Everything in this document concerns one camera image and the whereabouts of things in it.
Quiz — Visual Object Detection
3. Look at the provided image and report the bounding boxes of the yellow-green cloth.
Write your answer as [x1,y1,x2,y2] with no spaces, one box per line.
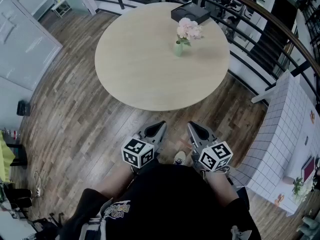
[0,131,16,184]

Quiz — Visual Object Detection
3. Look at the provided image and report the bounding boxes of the person's black printed t-shirt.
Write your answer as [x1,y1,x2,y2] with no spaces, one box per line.
[59,158,262,240]

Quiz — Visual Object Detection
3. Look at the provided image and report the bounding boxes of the black railing with wooden handrail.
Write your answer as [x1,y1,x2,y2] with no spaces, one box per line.
[92,0,320,105]

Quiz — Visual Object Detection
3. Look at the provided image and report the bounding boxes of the black stool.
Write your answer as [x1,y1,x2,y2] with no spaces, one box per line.
[4,142,28,170]

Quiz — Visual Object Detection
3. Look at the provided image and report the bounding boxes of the person's right forearm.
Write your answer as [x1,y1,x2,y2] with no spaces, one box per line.
[203,170,240,207]

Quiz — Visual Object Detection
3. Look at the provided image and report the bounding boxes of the bottle with red label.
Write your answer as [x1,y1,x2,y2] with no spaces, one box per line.
[3,127,22,140]

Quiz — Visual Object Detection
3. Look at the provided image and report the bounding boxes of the pale green vase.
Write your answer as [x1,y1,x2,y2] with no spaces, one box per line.
[173,40,185,58]

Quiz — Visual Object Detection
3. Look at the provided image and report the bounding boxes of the white bench board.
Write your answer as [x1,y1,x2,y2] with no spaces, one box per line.
[251,80,278,104]

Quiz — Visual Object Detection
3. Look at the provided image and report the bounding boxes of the person's white shoe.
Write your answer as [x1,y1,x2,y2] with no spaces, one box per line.
[173,150,187,165]

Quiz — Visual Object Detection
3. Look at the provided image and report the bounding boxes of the black box with round recesses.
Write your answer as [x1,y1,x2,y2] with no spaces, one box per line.
[170,3,211,25]

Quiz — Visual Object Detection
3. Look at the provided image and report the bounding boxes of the potted plant with white flowers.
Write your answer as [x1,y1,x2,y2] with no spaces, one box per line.
[292,176,313,205]

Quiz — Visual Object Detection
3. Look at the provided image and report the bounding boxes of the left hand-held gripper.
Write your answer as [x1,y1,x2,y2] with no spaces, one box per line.
[121,120,168,169]

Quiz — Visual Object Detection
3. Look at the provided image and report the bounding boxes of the round light wooden table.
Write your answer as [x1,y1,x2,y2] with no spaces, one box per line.
[94,1,231,112]

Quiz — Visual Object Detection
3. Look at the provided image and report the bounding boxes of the white power strip with cable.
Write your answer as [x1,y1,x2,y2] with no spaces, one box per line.
[33,171,43,199]

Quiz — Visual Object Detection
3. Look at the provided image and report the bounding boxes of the white tiled counter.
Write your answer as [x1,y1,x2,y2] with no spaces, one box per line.
[229,70,320,217]

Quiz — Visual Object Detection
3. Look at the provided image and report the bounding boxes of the person's left forearm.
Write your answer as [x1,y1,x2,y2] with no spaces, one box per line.
[96,162,137,202]

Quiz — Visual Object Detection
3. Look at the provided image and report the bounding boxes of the grey bag strap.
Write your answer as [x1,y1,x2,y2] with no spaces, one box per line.
[229,225,253,240]
[79,215,106,240]

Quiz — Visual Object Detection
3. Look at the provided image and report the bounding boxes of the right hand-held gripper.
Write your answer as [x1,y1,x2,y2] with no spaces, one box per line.
[187,120,234,172]

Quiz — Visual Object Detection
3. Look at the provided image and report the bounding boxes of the white desk frame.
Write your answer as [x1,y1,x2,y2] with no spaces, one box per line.
[51,0,72,19]

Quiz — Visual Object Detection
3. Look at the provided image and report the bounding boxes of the small black device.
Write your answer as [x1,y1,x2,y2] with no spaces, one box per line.
[16,100,31,117]

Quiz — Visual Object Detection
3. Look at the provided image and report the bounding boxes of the pink flowers with green leaves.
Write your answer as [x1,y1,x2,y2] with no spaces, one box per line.
[176,17,205,47]

